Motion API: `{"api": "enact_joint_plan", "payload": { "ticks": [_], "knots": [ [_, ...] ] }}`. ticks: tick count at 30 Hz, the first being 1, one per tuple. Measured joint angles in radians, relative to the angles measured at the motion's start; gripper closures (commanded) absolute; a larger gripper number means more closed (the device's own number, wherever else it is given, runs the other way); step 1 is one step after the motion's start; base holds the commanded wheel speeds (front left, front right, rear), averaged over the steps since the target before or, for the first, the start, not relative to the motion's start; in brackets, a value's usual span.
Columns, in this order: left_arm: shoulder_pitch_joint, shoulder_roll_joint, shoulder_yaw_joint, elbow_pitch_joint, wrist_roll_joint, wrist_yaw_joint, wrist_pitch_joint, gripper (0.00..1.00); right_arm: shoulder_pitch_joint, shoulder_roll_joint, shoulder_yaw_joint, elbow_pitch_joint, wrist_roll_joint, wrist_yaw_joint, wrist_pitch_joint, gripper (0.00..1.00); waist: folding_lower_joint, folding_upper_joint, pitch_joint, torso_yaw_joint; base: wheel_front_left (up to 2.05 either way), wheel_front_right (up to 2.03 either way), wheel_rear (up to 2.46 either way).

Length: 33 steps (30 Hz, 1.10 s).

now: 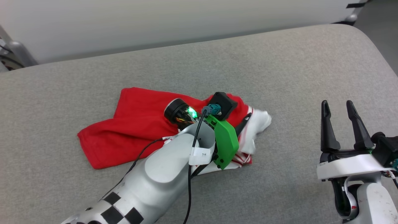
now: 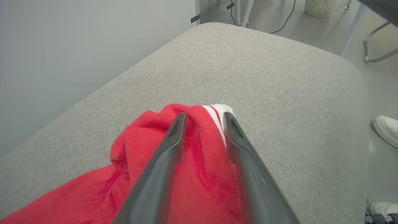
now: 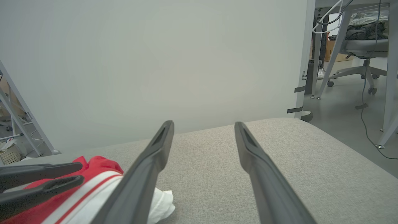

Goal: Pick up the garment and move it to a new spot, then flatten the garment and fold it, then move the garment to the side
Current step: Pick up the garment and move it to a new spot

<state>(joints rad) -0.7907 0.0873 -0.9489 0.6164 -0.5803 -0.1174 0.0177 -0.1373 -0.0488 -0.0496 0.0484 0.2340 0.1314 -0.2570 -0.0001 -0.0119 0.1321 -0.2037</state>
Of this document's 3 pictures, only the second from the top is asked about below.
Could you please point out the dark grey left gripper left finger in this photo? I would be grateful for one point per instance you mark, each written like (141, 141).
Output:
(155, 186)

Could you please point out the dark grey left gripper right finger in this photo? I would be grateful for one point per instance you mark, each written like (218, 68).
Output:
(258, 193)

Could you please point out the red garment with white sleeves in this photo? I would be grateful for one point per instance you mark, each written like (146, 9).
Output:
(202, 174)

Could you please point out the white-legged desk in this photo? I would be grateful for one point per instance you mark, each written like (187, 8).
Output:
(247, 12)

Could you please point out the dark-topped table with white leg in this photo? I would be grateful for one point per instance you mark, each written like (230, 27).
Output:
(353, 31)

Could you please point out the white perforated round basket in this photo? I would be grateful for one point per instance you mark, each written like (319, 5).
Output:
(321, 6)

